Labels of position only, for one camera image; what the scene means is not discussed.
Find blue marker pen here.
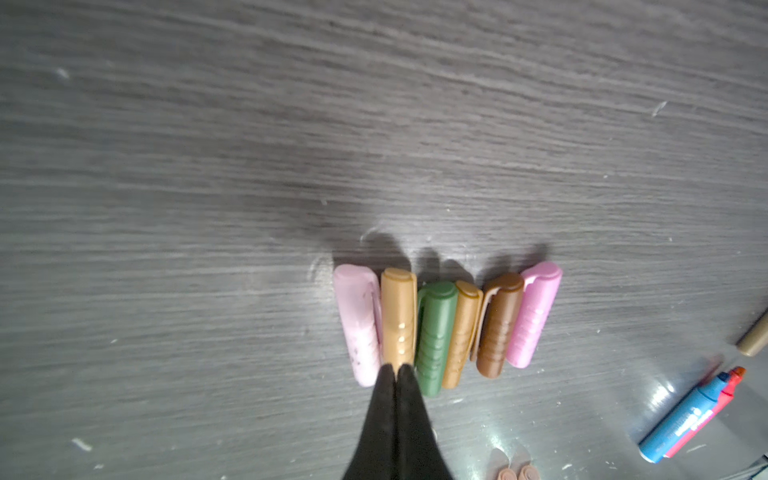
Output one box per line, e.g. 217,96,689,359
639,372,730,463

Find tan pen cap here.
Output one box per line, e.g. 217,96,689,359
380,268,417,374

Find gold ochre marker pen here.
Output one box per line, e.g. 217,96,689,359
736,311,768,357

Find orange marker pen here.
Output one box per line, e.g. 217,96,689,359
496,467,518,480

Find lilac pink pen cap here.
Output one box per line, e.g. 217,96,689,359
506,262,563,369

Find green pen cap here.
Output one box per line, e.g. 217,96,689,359
415,281,458,397

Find purple marker pen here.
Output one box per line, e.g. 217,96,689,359
518,465,542,480

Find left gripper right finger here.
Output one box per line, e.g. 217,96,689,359
395,365,453,480

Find pink red marker pen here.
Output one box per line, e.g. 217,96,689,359
665,366,746,458

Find brown pen cap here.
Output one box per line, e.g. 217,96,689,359
470,273,525,379

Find pale pink pen cap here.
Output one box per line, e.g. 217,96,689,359
333,264,382,387

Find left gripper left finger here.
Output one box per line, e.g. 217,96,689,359
343,364,396,480

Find gold pen cap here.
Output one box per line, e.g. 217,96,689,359
442,280,484,389

